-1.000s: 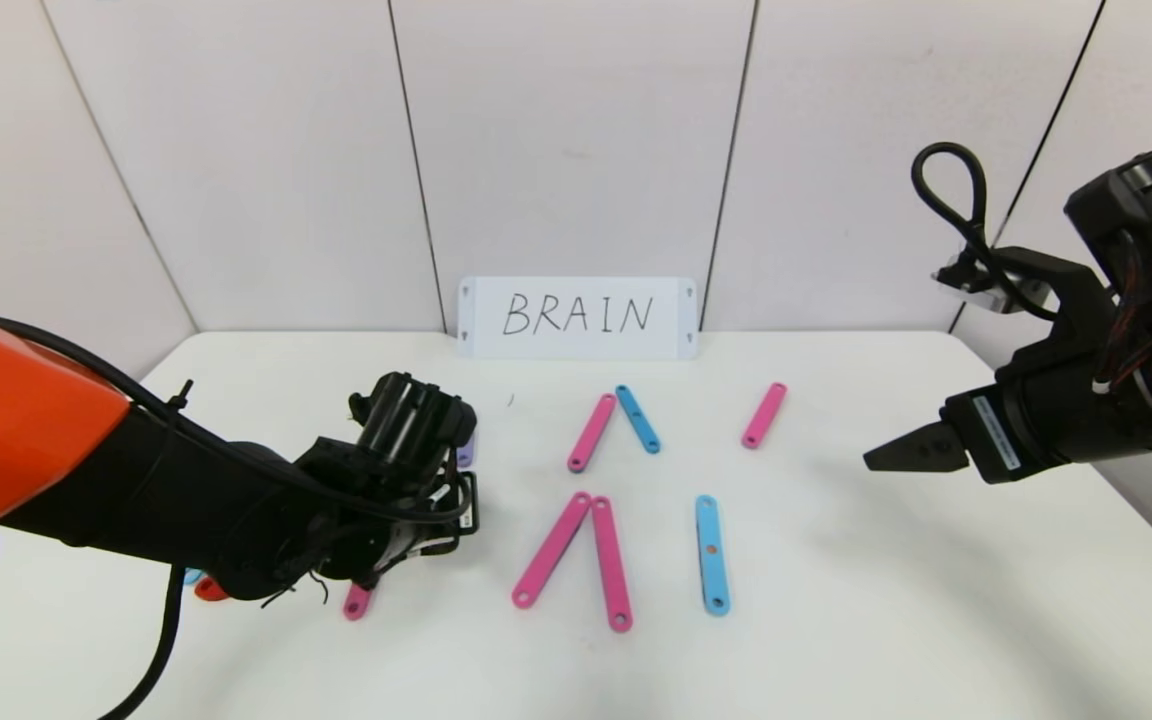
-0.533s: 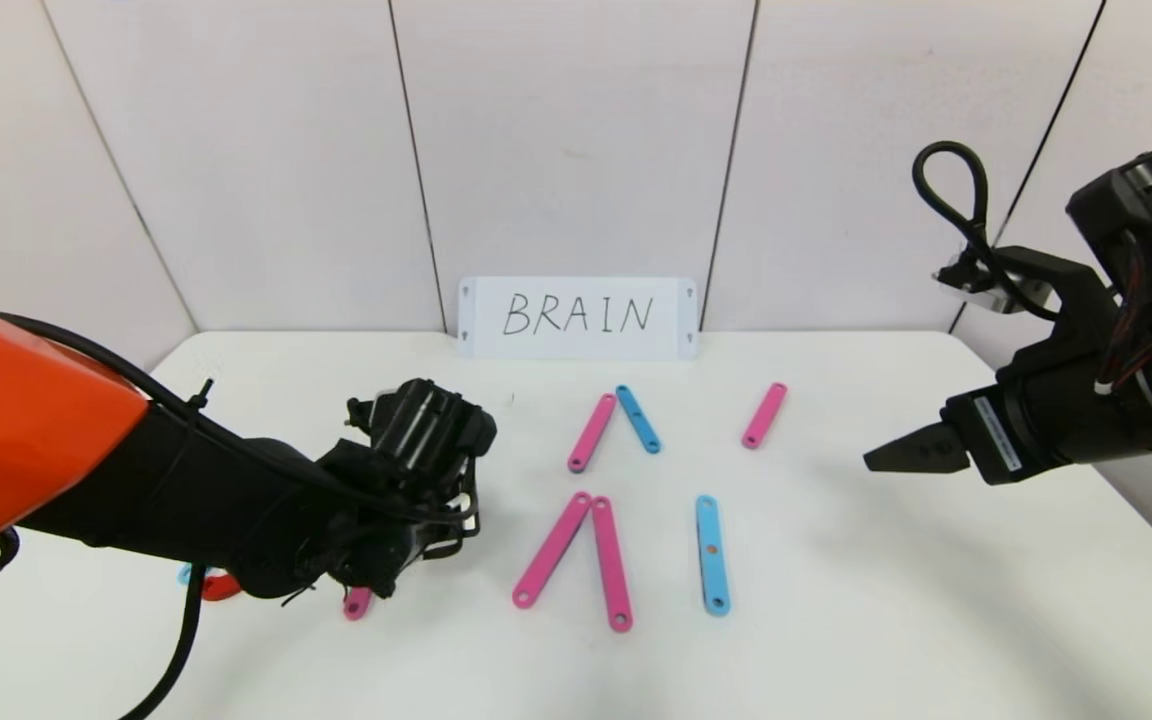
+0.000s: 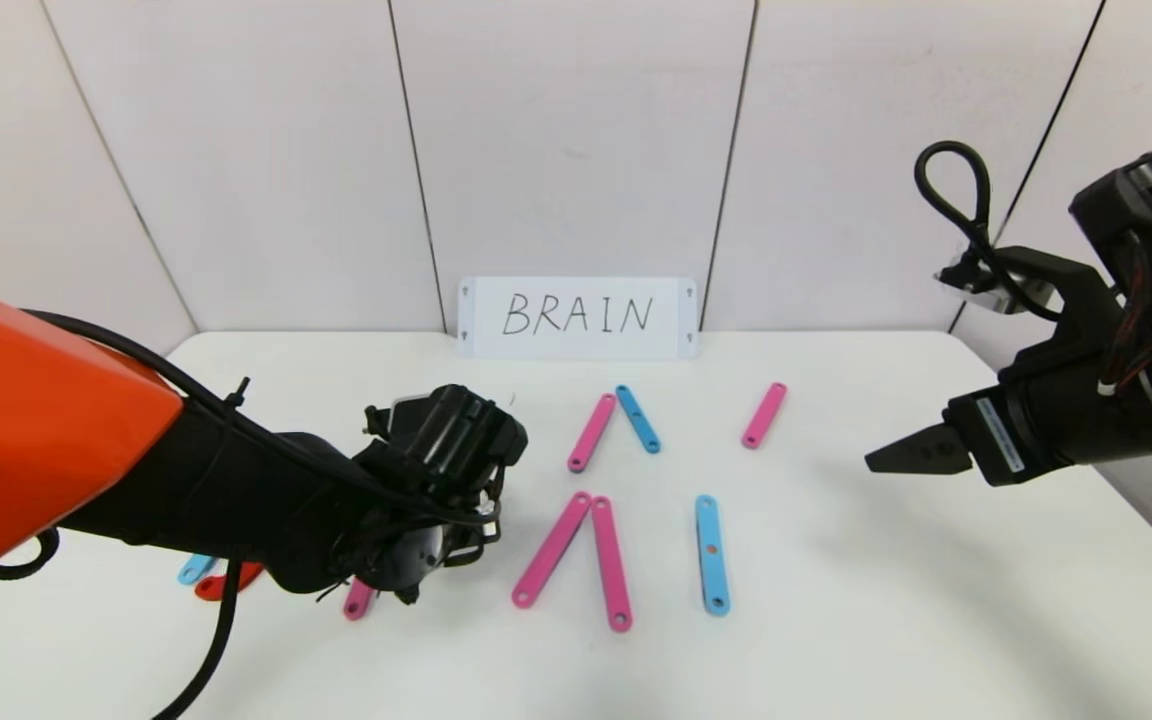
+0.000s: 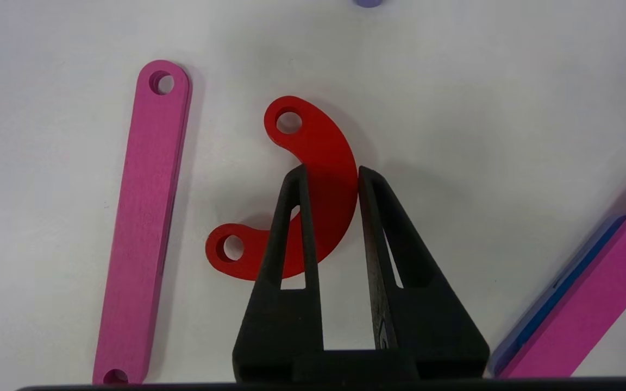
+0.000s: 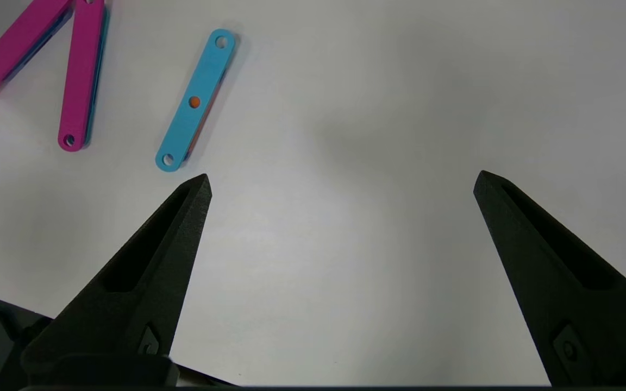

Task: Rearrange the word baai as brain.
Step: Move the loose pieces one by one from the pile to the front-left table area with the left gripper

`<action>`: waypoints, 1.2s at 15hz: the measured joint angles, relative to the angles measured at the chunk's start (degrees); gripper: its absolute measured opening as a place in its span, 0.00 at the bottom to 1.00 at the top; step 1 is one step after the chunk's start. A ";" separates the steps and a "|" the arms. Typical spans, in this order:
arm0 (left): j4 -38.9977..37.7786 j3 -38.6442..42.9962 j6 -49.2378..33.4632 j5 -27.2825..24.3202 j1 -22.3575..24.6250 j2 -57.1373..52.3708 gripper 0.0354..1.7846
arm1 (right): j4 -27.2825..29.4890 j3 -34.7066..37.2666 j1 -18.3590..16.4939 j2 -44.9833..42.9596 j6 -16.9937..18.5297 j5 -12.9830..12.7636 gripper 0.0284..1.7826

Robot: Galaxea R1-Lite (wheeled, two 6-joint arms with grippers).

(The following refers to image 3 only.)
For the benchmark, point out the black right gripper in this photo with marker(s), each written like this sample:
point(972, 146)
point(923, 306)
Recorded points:
point(994, 436)

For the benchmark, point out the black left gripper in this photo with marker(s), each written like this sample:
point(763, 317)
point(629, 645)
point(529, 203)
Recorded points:
point(466, 530)

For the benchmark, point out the long pink plastic bar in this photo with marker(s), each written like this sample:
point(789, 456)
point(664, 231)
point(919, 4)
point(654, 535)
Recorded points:
point(591, 433)
point(358, 600)
point(612, 565)
point(551, 550)

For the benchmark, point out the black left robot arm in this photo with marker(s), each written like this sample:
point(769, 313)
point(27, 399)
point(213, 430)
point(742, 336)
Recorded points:
point(236, 490)

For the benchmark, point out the white BRAIN word card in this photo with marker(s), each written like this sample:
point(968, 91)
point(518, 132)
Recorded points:
point(576, 345)

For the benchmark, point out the short pink plastic bar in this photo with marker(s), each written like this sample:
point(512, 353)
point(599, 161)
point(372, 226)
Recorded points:
point(764, 416)

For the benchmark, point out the short blue plastic bar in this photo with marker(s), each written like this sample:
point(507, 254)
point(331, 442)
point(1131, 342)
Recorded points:
point(638, 420)

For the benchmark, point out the long blue bar orange dot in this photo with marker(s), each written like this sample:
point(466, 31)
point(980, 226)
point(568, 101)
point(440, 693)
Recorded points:
point(712, 575)

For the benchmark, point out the large red curved piece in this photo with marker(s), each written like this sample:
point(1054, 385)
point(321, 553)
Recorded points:
point(226, 585)

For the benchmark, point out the long blue plastic bar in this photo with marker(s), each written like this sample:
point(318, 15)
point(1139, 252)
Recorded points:
point(194, 570)

